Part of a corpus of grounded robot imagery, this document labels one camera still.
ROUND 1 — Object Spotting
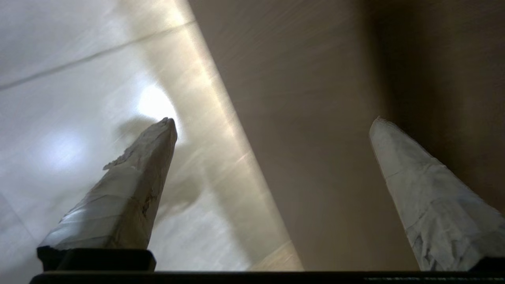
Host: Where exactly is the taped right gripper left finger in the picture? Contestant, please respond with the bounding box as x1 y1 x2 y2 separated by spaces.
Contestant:
39 117 178 251

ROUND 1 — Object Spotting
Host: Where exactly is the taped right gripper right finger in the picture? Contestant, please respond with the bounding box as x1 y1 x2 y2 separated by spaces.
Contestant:
368 116 505 272

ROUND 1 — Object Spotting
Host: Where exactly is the beige wooden drawer front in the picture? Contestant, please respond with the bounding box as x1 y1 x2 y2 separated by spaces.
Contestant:
187 0 421 272

